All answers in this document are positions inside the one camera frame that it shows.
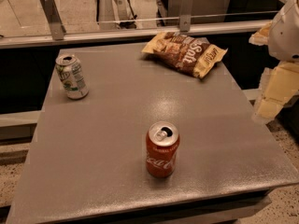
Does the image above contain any right metal rail bracket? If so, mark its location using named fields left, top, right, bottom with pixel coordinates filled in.
left=179, top=0, right=193, bottom=32

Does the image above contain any metal horizontal rail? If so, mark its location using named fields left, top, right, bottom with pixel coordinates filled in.
left=0, top=20, right=270, bottom=49

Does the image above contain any left metal rail bracket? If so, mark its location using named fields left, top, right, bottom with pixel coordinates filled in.
left=39, top=0, right=66, bottom=40

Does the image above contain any red coke can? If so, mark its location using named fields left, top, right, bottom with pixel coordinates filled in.
left=146, top=121, right=180, bottom=178

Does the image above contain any brown chip bag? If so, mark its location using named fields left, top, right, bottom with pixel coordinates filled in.
left=142, top=32, right=227, bottom=79

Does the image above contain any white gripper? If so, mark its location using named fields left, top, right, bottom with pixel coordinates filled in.
left=249, top=0, right=299, bottom=123

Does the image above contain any metal rail bracket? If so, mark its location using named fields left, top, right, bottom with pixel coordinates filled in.
left=39, top=0, right=66, bottom=40
left=179, top=0, right=193, bottom=32

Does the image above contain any white green soda can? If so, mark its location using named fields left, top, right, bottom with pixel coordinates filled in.
left=55, top=54, right=89, bottom=100

